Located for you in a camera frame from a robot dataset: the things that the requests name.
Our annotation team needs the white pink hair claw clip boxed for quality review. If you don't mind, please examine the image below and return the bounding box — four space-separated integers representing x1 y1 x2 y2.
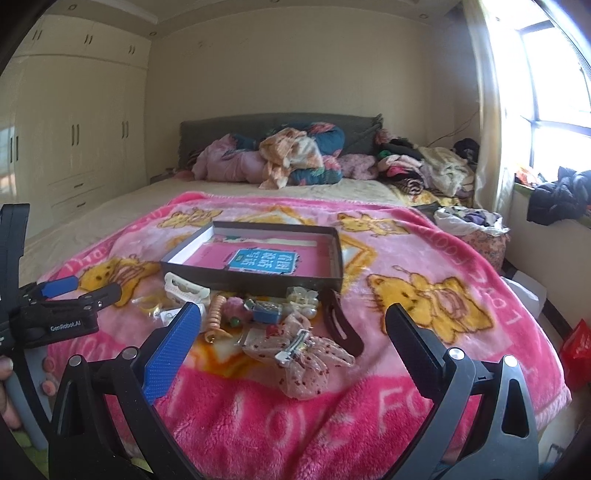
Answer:
164 272 211 306

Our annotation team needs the peach spiral hair tie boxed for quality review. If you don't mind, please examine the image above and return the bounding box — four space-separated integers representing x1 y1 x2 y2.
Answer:
203 294 229 345

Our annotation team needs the pink fuzzy pompom clip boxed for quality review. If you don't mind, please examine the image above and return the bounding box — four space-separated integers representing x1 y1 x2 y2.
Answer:
221 297 252 328

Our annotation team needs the dotted sheer bow hair clip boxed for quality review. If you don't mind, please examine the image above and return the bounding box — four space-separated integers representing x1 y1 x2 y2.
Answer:
242 313 356 400

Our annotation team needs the small blue box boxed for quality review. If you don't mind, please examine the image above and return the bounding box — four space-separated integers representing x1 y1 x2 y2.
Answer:
252 302 283 325

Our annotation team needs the cream bow clip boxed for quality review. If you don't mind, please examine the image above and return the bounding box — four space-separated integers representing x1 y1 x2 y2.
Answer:
283 287 320 320

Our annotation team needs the person's left hand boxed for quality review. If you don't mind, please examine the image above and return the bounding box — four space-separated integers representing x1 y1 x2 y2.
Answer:
0 356 59 429

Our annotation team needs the beige bed sheet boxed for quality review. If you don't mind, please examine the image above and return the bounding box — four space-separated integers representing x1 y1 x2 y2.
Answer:
20 178 406 284

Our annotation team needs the pink cartoon fleece blanket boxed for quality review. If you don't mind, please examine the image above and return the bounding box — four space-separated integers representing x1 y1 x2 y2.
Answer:
48 192 571 479

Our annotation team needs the floral laundry bag with clothes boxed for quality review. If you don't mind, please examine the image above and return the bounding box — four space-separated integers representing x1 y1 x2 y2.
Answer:
434 205 510 272

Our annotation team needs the dark shallow cardboard tray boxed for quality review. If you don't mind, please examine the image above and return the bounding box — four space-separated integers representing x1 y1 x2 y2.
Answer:
160 221 344 297

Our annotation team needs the red plastic bag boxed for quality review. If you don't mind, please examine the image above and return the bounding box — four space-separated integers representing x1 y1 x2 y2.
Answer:
559 320 591 391

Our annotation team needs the cream curtain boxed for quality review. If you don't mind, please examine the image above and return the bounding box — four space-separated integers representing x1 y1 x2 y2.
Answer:
463 1 515 219

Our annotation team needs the pile of mixed clothes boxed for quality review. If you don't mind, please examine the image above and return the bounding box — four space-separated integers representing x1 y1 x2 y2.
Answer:
375 129 480 201

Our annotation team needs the cream built-in wardrobe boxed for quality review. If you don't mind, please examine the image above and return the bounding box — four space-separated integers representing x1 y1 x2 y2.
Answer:
1 14 151 237

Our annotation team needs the pink bundled quilt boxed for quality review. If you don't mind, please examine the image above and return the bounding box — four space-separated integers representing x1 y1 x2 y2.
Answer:
190 133 266 184

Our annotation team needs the pink knitted garment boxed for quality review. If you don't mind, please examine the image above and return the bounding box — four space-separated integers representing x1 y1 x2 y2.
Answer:
338 154 379 180

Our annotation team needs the dark jacket on windowsill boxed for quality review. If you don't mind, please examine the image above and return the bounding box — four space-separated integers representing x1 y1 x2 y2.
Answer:
527 167 590 226

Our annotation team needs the grey upholstered headboard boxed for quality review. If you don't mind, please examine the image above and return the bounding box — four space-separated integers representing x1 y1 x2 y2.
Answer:
177 113 385 174

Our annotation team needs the dark blue floral quilt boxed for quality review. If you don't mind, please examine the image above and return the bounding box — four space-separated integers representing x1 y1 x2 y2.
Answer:
256 122 345 187

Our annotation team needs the orange white patterned cloth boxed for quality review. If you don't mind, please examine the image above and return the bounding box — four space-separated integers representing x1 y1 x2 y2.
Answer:
259 127 324 189

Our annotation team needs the window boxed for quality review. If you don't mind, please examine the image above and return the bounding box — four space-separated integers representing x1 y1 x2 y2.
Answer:
503 1 590 181

